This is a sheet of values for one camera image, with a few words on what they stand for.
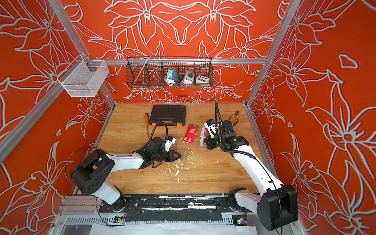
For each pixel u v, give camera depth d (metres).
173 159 0.76
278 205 0.38
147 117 1.09
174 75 0.87
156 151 0.71
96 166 0.51
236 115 1.10
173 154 0.77
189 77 0.90
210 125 0.72
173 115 1.08
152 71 1.00
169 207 0.73
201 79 0.94
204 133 0.80
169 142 0.81
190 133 1.03
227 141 0.59
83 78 0.91
